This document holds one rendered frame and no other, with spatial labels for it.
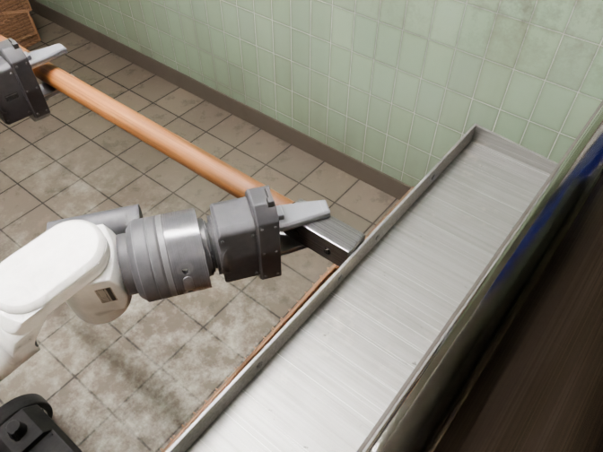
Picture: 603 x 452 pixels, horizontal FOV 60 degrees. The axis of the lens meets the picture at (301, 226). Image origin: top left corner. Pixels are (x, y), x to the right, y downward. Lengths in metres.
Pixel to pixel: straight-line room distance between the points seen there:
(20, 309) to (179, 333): 1.44
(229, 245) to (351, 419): 0.20
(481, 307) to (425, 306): 0.31
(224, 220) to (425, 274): 0.22
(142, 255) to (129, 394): 1.36
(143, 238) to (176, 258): 0.04
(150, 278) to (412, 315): 0.26
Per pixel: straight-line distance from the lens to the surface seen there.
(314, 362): 0.50
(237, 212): 0.54
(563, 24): 1.72
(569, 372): 0.27
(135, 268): 0.53
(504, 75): 1.83
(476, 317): 0.23
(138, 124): 0.73
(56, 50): 0.88
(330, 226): 0.56
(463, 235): 0.62
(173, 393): 1.83
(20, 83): 0.86
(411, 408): 0.21
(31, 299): 0.52
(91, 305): 0.57
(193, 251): 0.52
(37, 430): 1.67
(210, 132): 2.69
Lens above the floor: 1.63
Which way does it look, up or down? 48 degrees down
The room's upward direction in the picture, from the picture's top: straight up
